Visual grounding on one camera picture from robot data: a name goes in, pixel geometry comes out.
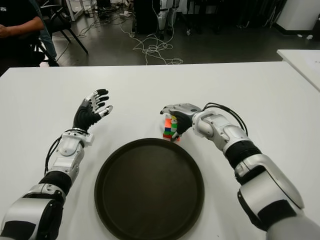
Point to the white display cabinet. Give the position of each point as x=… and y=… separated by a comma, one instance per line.
x=75, y=10

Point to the seated person in black shirt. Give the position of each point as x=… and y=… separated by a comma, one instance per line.
x=17, y=22

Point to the black folding chair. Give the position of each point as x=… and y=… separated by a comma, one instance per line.
x=60, y=22

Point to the small white floor box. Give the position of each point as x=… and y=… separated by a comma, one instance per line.
x=309, y=37

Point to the white humanoid robot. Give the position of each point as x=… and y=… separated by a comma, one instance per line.
x=165, y=15

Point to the white side table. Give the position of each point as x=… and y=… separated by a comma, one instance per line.
x=302, y=65

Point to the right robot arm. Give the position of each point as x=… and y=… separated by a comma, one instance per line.
x=262, y=180

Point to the standing person in blue jeans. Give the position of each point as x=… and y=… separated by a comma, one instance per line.
x=48, y=45

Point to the multicoloured Rubik's cube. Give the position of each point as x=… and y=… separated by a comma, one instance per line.
x=168, y=126

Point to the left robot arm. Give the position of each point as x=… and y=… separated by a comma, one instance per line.
x=37, y=207

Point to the black cabinet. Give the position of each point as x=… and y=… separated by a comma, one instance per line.
x=146, y=15

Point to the dark brown round plate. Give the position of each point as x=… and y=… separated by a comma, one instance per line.
x=150, y=192

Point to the white block with black base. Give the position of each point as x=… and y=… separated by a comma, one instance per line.
x=297, y=12

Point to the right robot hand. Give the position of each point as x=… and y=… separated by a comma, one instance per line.
x=185, y=113

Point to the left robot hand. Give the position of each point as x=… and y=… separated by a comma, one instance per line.
x=83, y=114

